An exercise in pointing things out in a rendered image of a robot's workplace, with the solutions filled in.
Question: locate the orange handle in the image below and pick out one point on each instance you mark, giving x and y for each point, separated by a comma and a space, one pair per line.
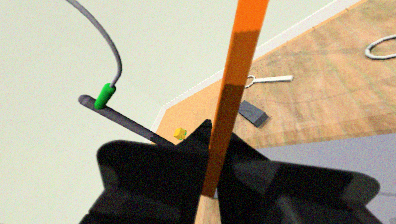
247, 26

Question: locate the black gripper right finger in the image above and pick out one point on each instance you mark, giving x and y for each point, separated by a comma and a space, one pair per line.
250, 182

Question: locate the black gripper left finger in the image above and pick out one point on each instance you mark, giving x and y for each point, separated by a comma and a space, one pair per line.
181, 168

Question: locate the grey loop with yellow handle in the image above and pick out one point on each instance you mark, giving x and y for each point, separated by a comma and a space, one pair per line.
367, 51

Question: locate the white loop with flat handle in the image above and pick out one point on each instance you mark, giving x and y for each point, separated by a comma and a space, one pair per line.
270, 79

